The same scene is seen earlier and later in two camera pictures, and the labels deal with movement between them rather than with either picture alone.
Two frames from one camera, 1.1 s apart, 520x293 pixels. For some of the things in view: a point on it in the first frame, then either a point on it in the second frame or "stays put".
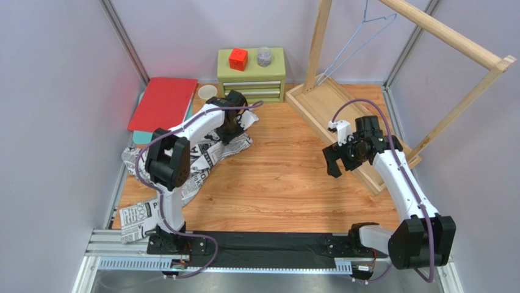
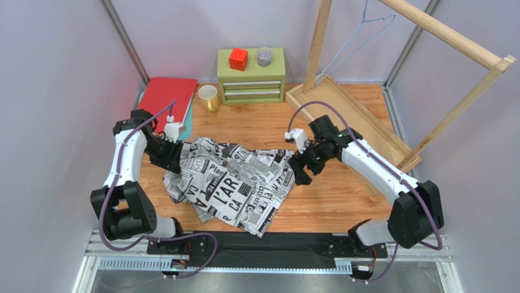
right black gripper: [339, 153] → [306, 163]
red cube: [238, 59] stays put
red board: [163, 103] stays put
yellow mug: [207, 91] stays put
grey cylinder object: [264, 56] stays put
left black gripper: [226, 138] → [171, 162]
